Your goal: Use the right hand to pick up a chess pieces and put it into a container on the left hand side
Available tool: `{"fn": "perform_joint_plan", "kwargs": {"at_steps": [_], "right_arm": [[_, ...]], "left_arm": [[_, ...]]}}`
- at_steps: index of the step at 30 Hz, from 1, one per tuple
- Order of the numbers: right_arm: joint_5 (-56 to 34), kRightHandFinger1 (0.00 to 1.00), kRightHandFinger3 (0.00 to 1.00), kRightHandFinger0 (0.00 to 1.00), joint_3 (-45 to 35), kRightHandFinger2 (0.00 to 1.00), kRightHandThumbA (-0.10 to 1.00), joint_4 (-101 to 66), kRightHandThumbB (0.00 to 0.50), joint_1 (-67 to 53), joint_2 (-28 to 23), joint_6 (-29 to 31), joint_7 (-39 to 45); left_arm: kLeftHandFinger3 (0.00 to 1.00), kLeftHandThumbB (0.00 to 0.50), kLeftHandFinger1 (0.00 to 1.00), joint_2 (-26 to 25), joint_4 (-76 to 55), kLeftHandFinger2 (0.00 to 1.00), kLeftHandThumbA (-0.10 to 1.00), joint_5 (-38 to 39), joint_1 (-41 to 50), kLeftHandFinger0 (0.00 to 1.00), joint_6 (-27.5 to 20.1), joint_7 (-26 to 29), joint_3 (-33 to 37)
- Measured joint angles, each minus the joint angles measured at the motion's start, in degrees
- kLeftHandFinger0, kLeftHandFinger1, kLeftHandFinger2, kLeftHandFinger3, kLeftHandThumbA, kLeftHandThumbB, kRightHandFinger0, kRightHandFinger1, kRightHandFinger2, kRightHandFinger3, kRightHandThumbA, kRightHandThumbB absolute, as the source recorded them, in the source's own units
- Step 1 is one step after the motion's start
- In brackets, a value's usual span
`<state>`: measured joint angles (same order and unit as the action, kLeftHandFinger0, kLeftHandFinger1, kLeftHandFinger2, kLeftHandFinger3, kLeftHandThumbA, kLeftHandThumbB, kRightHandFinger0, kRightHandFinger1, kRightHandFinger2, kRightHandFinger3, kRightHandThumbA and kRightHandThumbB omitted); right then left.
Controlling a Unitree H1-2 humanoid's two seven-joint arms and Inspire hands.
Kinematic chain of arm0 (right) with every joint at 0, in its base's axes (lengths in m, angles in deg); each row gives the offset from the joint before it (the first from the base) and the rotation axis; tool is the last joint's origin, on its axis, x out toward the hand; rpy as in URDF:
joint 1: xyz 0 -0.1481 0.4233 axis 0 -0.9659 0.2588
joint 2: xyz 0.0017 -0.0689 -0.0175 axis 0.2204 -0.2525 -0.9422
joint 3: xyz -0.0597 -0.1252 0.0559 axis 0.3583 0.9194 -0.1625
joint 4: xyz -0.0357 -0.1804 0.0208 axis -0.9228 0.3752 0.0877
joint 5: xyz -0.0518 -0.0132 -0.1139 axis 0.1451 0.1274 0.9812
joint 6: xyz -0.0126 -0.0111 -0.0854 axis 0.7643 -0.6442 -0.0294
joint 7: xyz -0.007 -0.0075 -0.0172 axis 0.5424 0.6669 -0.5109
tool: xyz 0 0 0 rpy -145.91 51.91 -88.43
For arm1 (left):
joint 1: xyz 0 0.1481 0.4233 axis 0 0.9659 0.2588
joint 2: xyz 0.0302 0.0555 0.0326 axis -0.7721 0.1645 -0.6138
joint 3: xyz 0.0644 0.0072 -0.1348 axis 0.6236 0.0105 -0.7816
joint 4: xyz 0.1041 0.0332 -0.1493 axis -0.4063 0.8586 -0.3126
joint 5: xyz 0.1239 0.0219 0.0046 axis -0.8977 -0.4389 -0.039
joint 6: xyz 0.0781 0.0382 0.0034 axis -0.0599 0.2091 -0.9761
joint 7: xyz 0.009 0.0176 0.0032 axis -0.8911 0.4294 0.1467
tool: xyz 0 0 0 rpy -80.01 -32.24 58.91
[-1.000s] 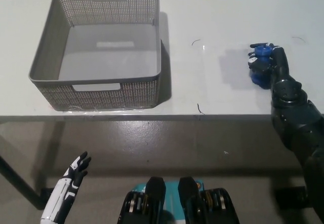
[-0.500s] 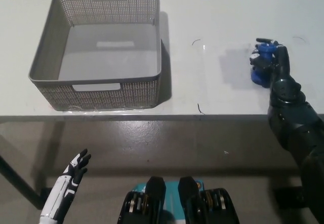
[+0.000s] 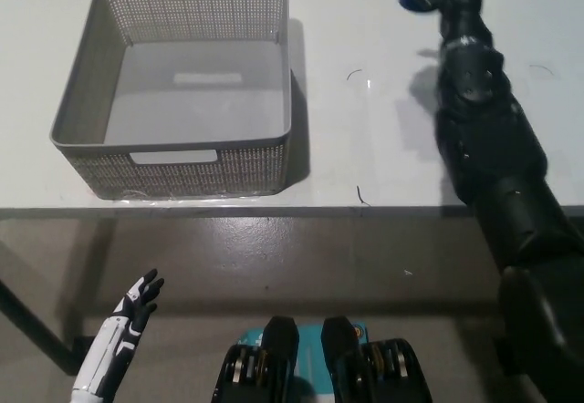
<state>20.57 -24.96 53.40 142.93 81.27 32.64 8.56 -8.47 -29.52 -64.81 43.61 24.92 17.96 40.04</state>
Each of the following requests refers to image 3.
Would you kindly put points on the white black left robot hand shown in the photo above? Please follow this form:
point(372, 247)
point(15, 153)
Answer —
point(114, 334)

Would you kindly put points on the thin curved hair strand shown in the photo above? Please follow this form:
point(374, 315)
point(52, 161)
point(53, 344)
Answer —
point(542, 68)
point(353, 74)

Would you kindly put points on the black robot legs with teal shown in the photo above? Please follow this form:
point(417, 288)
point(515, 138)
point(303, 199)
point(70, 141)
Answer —
point(274, 366)

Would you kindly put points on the grey perforated plastic basket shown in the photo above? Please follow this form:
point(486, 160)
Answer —
point(196, 88)

